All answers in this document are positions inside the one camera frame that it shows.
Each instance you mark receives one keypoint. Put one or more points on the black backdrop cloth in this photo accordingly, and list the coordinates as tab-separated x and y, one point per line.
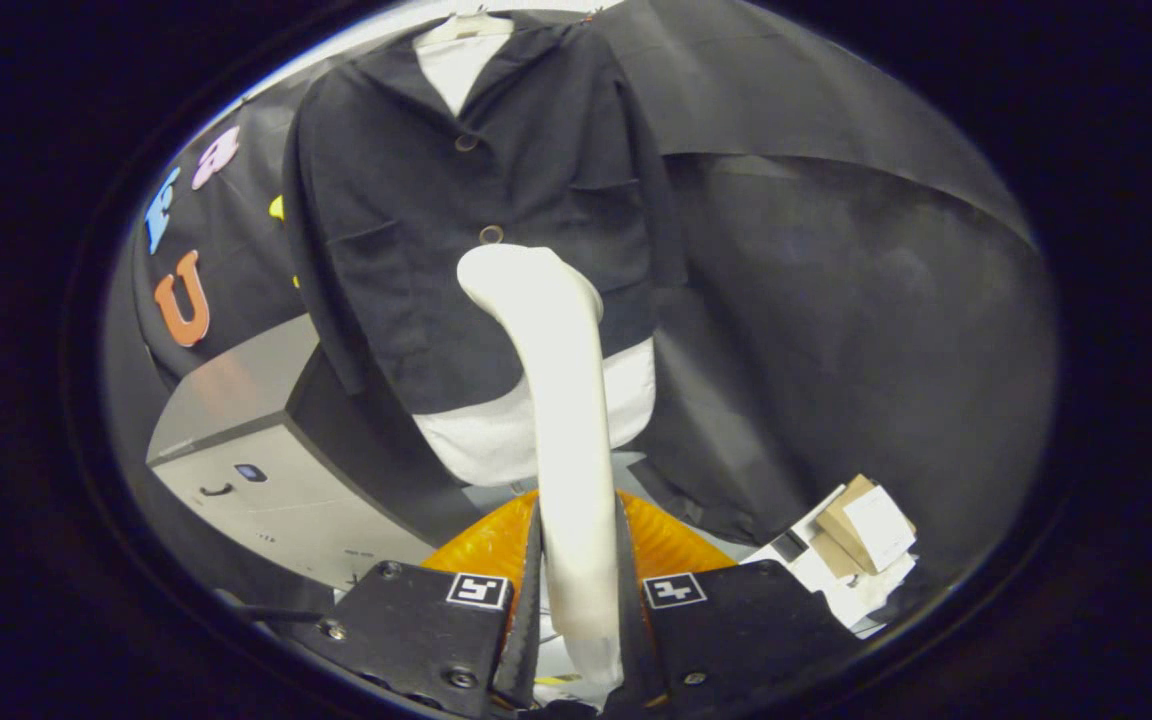
836	300

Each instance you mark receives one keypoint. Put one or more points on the grey metal drawer cabinet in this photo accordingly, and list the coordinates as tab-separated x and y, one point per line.
236	400

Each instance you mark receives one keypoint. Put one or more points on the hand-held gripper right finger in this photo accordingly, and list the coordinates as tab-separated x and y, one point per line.
628	620

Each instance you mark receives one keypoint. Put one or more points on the black blazer jacket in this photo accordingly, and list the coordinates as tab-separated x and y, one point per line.
396	200

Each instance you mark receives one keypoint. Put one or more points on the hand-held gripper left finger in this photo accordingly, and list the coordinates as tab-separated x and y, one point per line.
533	620

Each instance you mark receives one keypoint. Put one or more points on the brown cardboard box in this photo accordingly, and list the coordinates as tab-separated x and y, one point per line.
871	525

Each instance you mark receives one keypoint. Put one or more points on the white mannequin torso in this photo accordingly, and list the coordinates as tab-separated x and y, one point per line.
476	440

